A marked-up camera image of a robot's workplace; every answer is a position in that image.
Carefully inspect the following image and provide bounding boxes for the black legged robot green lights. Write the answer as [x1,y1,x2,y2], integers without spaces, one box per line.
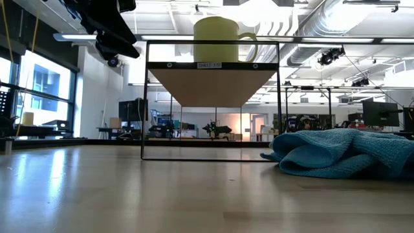
[202,120,233,140]

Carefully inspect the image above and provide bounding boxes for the wooden shelf black metal frame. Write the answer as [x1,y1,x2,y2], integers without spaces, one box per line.
[140,39,281,162]

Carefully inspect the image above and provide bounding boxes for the black perforated panel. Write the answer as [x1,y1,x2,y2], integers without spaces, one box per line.
[0,90,9,118]

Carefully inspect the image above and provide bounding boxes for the silver ventilation duct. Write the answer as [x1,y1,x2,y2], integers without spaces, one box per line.
[286,0,368,67]

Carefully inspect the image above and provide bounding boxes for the yellow cable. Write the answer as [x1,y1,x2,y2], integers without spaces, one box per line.
[1,0,14,63]
[15,0,43,137]

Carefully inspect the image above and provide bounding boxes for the black aluminium table frame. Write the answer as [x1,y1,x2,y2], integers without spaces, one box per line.
[0,137,272,149]

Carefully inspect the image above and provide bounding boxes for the black ceiling camera cluster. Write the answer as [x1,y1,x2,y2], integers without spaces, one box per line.
[318,47,347,67]
[351,77,371,87]

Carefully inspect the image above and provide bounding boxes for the blue crumpled cloth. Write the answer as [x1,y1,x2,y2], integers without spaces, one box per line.
[260,128,414,181]

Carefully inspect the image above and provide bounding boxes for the pale yellow mug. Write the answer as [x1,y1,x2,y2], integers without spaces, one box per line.
[193,16,259,63]

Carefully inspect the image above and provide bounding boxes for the black metal gantry frame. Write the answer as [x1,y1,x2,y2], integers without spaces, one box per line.
[283,85,333,130]

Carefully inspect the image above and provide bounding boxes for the pale yellow cylinder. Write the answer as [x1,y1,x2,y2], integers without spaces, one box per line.
[21,111,35,127]

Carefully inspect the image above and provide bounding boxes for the dark office desk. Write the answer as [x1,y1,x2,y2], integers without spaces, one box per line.
[96,126,142,140]

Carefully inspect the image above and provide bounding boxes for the black window frame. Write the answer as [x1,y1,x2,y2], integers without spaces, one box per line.
[0,38,80,140]

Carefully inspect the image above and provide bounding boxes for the dark side desk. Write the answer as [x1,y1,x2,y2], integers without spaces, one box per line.
[14,119,74,140]

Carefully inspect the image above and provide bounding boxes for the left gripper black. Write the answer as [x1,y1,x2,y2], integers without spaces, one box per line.
[62,0,141,61]

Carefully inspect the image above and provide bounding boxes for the black lab equipment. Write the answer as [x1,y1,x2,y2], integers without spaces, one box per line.
[148,120,175,139]

